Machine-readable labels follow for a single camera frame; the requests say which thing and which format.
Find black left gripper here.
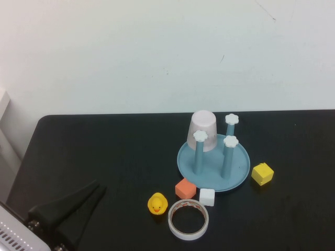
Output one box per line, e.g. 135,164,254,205
27,179,107,251

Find pink plastic cup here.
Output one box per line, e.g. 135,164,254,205
186,110,218,152

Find blue cup stand white caps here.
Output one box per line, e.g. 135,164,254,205
177,113,251,193

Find yellow rubber duck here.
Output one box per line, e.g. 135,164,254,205
147,192,169,216

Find white double-sided tape roll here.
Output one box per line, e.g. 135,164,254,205
167,198,210,241

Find orange foam cube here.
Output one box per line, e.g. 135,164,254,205
174,178,197,200

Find white foam cube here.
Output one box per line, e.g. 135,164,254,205
199,188,216,207

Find yellow foam cube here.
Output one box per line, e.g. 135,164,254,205
251,162,275,187

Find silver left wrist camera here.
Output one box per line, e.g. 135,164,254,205
0,201,49,251

